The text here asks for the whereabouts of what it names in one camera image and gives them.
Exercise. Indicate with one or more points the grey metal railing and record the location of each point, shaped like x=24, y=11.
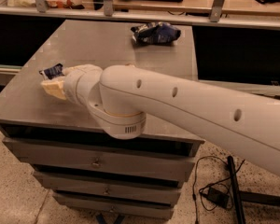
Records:
x=238, y=13

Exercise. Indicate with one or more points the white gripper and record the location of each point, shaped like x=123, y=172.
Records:
x=70, y=85

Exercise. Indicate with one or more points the black power adapter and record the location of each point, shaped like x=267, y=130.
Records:
x=217, y=197

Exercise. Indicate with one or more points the blue rxbar blueberry wrapper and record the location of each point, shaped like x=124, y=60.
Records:
x=52, y=72

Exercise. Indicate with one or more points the blue crumpled chip bag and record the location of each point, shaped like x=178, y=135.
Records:
x=155, y=33

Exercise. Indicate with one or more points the grey drawer cabinet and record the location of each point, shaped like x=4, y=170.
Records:
x=71, y=154

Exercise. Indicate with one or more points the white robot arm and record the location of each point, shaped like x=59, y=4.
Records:
x=120, y=98

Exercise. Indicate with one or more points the black metal floor stand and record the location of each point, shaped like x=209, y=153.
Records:
x=245, y=196

